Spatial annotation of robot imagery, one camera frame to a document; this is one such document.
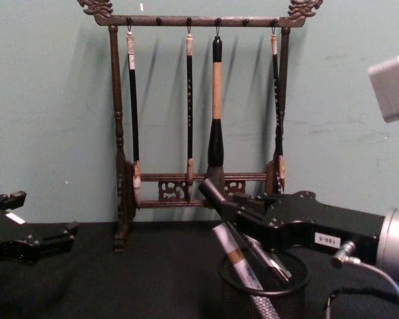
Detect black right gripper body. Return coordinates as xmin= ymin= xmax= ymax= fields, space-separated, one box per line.
xmin=263 ymin=190 xmax=387 ymax=257

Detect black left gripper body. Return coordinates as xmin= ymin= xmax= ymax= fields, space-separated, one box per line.
xmin=0 ymin=204 xmax=47 ymax=267

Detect silver marker with gold band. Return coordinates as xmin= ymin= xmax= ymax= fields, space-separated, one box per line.
xmin=211 ymin=221 xmax=267 ymax=294

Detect dark metal pen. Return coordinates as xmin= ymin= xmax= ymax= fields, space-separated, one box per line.
xmin=242 ymin=234 xmax=293 ymax=285

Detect black table cloth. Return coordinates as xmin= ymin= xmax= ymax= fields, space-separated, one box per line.
xmin=0 ymin=219 xmax=399 ymax=319

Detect black mesh pen holder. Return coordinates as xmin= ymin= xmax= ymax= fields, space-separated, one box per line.
xmin=218 ymin=249 xmax=311 ymax=319

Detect thin black brush, gold marks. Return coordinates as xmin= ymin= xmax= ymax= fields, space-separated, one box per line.
xmin=184 ymin=23 xmax=196 ymax=202

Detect thin black brush, white cap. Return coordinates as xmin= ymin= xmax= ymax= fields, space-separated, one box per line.
xmin=124 ymin=23 xmax=144 ymax=201

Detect dark carved wooden brush rack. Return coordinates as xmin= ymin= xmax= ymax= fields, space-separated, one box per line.
xmin=76 ymin=0 xmax=324 ymax=255

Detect grey cable with silver plug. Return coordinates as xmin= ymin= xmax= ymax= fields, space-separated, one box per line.
xmin=322 ymin=240 xmax=399 ymax=319

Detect large brush, tan handle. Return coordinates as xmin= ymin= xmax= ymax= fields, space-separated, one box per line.
xmin=204 ymin=26 xmax=227 ymax=193

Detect thin black brush, speckled handle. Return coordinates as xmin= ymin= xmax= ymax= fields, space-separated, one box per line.
xmin=269 ymin=28 xmax=287 ymax=194

